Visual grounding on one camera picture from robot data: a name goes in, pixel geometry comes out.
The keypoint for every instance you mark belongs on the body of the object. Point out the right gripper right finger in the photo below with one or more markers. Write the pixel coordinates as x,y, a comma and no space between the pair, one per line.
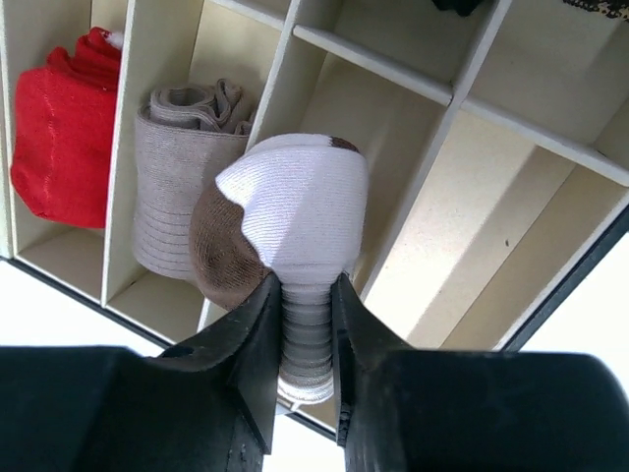
400,408

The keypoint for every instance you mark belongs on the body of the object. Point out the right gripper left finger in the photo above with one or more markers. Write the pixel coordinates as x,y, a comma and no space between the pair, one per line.
205,404

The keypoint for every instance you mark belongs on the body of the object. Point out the beige sock brown toe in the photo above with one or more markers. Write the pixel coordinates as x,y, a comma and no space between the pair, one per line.
293,205

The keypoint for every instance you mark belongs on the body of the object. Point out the rolled beige sock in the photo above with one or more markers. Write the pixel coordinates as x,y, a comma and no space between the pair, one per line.
184,137

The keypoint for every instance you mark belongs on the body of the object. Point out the black compartment storage box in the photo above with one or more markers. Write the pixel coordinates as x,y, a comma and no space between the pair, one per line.
497,146

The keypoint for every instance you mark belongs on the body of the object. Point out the rolled red sock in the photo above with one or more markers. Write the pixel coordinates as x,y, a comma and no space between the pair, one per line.
64,118

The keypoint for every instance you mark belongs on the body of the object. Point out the rolled black sock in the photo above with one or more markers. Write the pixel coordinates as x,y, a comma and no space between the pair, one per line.
462,8

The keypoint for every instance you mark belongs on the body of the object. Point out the rolled checkered sock lower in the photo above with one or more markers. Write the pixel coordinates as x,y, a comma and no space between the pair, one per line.
611,9

